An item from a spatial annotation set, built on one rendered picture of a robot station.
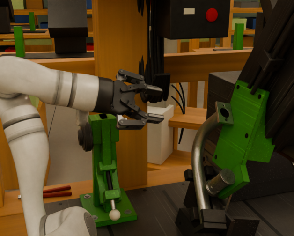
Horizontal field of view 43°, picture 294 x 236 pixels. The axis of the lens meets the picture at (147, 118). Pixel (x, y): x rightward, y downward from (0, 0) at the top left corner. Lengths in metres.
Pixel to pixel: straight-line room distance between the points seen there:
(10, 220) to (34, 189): 0.41
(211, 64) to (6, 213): 0.78
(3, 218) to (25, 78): 0.51
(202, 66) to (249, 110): 0.44
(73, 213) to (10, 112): 0.21
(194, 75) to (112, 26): 0.35
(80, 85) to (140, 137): 0.44
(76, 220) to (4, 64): 0.30
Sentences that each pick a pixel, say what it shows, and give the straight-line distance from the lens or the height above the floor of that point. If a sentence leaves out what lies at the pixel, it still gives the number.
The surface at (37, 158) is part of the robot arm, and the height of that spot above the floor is 1.18.
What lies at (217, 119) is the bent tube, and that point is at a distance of 0.87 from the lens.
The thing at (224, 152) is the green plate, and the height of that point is 1.11.
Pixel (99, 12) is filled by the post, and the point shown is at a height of 1.42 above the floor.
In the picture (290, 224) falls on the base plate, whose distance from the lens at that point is 1.07.
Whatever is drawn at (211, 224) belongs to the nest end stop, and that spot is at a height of 0.97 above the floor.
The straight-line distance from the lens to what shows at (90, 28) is 7.75.
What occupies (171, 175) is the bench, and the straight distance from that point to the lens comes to 1.28.
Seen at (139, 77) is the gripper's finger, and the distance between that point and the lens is 0.83.
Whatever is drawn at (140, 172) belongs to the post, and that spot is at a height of 0.93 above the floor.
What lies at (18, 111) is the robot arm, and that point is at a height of 1.26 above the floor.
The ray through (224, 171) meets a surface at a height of 1.10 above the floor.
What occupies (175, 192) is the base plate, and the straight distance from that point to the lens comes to 1.14.
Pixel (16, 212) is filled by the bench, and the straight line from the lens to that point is 1.15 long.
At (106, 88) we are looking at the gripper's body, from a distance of 0.75.
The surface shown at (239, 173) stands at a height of 1.09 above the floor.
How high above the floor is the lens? 1.47
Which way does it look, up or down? 19 degrees down
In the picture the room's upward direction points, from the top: straight up
